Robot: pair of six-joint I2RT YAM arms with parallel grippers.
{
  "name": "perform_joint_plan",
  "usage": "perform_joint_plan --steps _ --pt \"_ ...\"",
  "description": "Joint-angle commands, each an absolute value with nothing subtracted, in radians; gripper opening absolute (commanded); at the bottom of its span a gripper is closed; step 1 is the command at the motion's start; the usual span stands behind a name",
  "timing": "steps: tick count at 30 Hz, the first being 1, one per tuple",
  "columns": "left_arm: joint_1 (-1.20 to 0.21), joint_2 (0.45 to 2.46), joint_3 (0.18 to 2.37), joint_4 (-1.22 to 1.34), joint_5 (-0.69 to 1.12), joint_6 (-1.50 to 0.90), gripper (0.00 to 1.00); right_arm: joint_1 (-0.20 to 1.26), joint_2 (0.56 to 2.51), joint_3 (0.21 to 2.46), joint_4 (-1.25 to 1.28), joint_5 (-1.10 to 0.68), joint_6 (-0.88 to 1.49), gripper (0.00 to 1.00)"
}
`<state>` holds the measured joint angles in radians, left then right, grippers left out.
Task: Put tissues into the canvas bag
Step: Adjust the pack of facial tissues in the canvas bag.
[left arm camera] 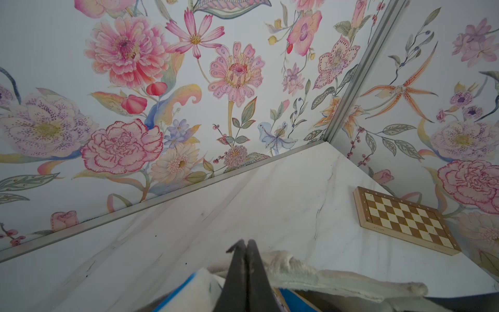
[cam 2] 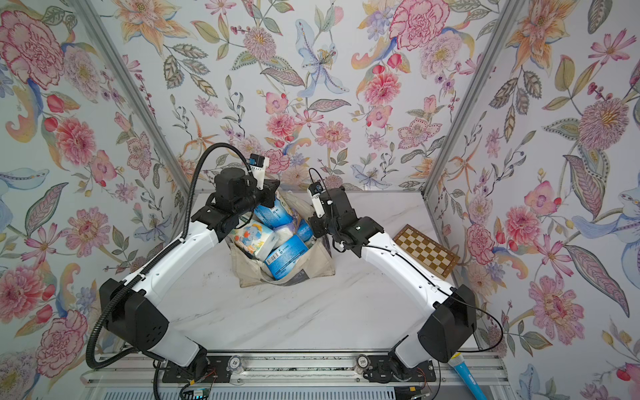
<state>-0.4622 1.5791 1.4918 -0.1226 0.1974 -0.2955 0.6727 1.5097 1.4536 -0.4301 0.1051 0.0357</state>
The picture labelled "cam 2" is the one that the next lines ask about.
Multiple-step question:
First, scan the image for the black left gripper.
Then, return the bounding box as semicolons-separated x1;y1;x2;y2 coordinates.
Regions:
232;181;283;219

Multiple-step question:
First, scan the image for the blue white floral tissue pack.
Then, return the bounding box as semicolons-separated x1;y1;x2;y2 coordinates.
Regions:
296;219;313;243

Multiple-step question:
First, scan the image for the cream canvas tote bag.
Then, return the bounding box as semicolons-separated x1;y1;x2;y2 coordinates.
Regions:
226;190;336;288

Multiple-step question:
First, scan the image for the colourful tissue pack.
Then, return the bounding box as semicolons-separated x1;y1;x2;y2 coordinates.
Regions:
231;221;278;261

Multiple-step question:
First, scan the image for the purple tissue pack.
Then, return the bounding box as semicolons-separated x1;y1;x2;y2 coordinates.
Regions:
273;222;298;247

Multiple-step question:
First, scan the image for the blue barcode tissue pack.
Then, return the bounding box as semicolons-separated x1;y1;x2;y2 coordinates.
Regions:
265;235;308;280

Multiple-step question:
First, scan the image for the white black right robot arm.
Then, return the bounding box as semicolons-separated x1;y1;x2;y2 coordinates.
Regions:
308;181;477;368

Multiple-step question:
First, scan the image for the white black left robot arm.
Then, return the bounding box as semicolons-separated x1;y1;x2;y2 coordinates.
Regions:
86;167;280;378

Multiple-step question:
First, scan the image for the wooden chess board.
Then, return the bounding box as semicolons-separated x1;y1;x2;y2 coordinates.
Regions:
393;224;459;278

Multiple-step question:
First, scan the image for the blue microphone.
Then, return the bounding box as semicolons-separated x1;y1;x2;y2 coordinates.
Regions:
448;353;488;400

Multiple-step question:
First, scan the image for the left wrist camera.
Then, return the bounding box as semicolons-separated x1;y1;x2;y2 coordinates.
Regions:
248;153;269;190

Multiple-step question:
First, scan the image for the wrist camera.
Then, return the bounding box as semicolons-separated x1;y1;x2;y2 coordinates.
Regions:
248;153;269;190
308;181;325;218

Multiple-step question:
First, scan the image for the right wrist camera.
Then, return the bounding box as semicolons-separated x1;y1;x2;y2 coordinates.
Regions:
308;181;325;218

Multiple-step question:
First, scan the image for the black corrugated cable conduit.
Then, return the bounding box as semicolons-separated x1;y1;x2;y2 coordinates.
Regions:
84;142;251;371

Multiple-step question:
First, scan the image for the metal base rail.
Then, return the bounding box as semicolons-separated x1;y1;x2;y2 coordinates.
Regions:
79;349;516;400

